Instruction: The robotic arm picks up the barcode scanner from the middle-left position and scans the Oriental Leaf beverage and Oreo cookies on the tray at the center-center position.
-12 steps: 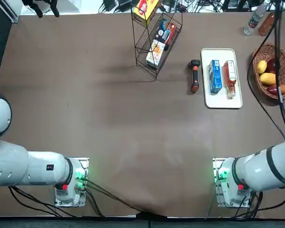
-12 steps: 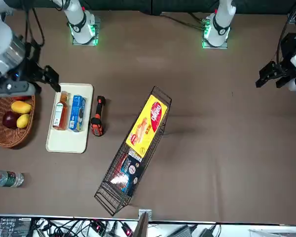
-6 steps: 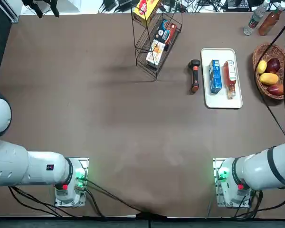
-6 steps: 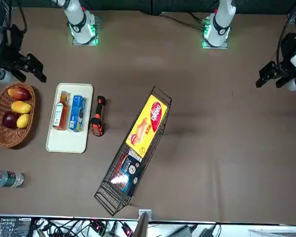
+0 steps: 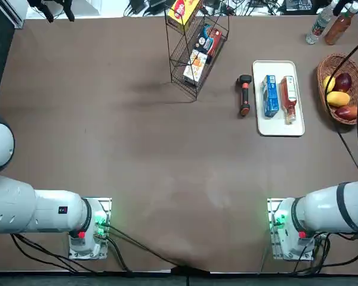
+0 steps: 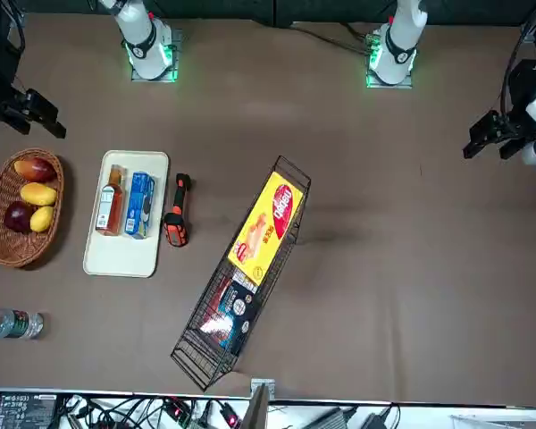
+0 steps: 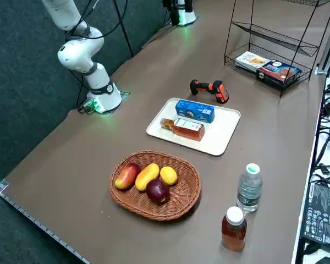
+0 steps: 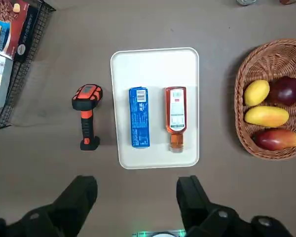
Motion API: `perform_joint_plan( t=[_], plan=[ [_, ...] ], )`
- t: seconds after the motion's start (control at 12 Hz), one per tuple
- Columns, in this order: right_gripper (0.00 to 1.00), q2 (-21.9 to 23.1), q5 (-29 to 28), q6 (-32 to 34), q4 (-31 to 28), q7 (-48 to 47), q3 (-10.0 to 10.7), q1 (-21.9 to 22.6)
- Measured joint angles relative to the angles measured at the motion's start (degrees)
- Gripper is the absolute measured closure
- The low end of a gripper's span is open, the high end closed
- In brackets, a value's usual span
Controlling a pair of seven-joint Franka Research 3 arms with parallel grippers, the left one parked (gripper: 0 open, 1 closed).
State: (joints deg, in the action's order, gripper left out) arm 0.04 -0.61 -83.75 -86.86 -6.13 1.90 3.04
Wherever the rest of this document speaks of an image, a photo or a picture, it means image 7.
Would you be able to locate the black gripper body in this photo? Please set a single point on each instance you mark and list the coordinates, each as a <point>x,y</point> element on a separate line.
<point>170,5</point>

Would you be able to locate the orange black barcode scanner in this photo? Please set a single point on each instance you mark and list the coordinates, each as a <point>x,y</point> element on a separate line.
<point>220,92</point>

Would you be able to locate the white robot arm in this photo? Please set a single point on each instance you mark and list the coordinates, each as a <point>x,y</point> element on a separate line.
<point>189,17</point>
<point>79,52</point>

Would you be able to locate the blue Oreo cookie box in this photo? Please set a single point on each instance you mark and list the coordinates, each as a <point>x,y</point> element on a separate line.
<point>195,108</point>

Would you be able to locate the cream plastic tray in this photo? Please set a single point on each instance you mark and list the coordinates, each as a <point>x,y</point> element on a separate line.
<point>222,132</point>

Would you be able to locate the black stand pole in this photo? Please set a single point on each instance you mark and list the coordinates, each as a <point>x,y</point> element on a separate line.
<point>125,30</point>

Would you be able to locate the white cracker box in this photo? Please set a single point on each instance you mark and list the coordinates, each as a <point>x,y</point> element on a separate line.
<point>250,60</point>

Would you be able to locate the dark blue cookie box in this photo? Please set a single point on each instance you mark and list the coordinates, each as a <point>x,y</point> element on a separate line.
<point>277,72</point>

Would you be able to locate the large amber tea bottle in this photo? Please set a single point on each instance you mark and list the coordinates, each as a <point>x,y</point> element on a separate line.
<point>188,130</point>

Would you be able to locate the yellow lemon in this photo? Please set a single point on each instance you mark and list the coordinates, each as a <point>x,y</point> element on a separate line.
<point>169,176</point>

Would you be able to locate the red yellow mango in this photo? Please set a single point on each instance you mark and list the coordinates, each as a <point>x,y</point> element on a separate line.
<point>126,176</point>

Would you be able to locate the dark red apple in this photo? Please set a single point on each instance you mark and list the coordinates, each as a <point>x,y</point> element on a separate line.
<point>158,192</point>

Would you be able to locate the brown wicker basket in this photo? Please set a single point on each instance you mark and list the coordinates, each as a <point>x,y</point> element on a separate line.
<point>181,203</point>

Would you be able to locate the clear water bottle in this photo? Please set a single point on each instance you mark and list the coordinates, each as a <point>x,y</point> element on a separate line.
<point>248,189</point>

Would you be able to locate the small white-capped tea bottle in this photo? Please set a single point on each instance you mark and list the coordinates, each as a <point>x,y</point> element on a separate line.
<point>233,231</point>

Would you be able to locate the black power adapter brick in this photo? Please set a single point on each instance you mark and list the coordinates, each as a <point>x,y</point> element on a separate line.
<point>323,211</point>

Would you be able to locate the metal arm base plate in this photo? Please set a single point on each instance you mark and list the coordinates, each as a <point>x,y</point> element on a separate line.
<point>124,95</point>
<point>197,18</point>

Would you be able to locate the aluminium frame post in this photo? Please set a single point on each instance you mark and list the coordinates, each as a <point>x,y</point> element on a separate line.
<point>328,49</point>

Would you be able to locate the aluminium table edge rail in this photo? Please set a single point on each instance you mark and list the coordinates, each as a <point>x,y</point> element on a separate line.
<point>30,217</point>

